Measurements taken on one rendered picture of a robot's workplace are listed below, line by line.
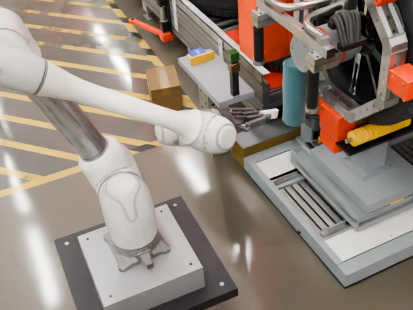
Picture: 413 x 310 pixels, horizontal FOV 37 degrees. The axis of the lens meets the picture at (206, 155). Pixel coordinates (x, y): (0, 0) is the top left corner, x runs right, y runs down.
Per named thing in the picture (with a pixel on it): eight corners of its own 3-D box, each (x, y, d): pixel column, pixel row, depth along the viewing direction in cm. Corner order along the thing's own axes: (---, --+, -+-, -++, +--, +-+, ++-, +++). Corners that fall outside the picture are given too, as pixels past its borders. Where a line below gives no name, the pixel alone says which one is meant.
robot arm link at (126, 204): (115, 257, 193) (101, 207, 179) (103, 219, 207) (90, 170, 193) (164, 241, 197) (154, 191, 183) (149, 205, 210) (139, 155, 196)
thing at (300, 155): (429, 202, 253) (432, 184, 247) (357, 234, 243) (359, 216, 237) (355, 138, 289) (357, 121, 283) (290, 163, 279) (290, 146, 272)
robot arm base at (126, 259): (124, 282, 193) (121, 270, 189) (102, 237, 209) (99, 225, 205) (177, 259, 198) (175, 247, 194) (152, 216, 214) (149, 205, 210)
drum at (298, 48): (362, 64, 209) (366, 26, 200) (310, 82, 203) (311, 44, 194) (338, 47, 219) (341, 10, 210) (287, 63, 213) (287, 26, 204)
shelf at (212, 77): (254, 96, 262) (254, 90, 260) (219, 109, 257) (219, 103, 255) (210, 53, 293) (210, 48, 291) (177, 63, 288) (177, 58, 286)
